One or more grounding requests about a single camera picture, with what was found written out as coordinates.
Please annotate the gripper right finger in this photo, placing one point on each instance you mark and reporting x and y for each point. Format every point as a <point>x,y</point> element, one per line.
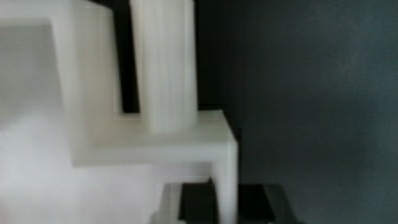
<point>264,205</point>

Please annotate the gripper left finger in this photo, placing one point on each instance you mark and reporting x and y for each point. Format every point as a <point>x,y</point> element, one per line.
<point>189,206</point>

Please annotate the white chair seat block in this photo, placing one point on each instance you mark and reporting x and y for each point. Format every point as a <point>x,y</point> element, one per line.
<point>104,137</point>

